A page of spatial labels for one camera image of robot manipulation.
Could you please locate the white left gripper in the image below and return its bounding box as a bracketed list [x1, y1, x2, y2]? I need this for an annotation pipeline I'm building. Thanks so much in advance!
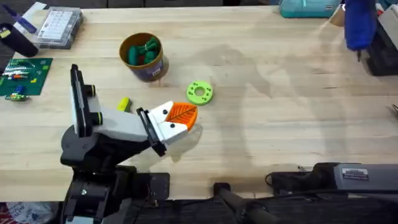
[83, 83, 199, 157]

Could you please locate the tan cardboard piece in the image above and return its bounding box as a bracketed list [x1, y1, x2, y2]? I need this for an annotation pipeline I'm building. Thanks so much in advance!
[328, 4, 346, 28]

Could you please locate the black cylinder with yellow label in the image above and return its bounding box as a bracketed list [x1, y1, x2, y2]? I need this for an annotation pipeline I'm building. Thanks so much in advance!
[0, 22, 40, 58]

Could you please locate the green board with toy blocks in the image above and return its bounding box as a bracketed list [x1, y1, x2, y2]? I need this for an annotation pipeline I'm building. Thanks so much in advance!
[0, 57, 54, 102]

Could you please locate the teal box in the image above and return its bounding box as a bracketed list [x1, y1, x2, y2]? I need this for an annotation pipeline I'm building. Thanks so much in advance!
[277, 0, 343, 19]

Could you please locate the small yellow and black piece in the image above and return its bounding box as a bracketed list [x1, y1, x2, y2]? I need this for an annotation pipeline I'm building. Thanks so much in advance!
[117, 96, 133, 113]

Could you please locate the white flat box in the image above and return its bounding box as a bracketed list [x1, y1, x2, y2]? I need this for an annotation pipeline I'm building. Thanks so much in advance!
[13, 1, 48, 35]

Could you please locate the black and grey device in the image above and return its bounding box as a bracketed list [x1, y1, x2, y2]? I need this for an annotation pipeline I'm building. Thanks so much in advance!
[366, 5, 398, 77]

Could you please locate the white and red bag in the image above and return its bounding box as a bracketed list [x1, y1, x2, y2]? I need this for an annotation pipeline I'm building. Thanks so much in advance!
[0, 201, 54, 224]

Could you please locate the black upright wrist plate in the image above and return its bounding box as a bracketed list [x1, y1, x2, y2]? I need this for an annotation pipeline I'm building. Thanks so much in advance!
[70, 63, 88, 139]

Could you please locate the green disc with holes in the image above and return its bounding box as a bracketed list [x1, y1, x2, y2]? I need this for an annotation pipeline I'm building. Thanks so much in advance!
[185, 80, 215, 106]

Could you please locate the black tube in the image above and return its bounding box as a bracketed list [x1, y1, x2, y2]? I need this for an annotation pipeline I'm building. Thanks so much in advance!
[213, 182, 280, 224]

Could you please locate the black rail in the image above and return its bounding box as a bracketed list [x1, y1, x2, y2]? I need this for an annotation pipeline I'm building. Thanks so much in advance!
[102, 194, 398, 224]

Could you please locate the clear plastic parts box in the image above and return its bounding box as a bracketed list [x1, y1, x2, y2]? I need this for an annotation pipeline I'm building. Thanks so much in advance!
[32, 6, 85, 50]

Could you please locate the blue pen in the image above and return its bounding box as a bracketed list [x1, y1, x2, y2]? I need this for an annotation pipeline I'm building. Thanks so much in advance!
[2, 3, 39, 35]

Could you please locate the brown tub with green toys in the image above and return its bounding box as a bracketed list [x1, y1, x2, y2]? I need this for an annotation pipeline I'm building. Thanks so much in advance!
[119, 32, 170, 83]

